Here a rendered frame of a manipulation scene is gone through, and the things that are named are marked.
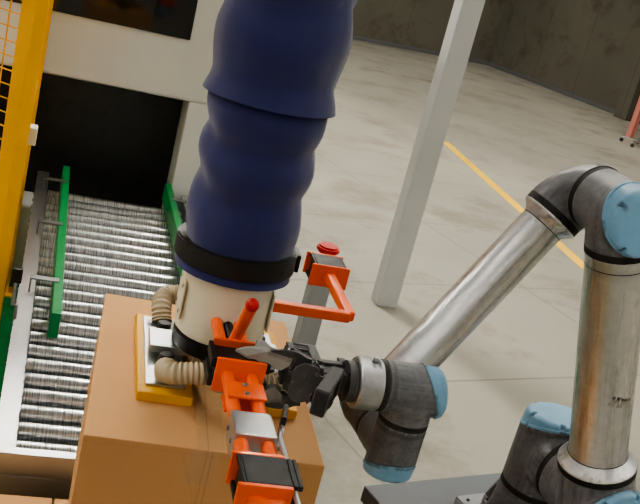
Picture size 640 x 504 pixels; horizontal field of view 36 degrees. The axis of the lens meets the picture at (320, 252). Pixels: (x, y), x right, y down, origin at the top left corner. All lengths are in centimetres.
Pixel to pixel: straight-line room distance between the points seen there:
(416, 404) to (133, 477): 48
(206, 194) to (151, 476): 49
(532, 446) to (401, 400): 51
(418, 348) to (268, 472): 59
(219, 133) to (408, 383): 53
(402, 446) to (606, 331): 41
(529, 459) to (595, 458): 21
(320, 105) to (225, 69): 17
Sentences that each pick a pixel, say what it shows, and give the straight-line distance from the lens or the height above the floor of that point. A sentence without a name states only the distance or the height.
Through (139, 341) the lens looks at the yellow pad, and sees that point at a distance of 192.
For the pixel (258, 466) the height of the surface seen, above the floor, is 123.
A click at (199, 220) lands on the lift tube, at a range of 173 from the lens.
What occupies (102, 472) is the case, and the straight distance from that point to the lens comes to 166.
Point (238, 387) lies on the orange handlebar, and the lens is 153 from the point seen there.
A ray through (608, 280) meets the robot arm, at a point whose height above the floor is 146.
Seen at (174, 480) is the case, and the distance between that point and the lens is 166.
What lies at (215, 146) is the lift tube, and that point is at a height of 151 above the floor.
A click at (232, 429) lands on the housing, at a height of 121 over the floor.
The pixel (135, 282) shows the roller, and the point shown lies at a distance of 363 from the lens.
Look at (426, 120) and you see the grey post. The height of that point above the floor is 108.
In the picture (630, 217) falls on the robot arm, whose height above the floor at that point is 158.
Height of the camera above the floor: 190
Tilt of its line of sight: 18 degrees down
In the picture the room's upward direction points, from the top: 15 degrees clockwise
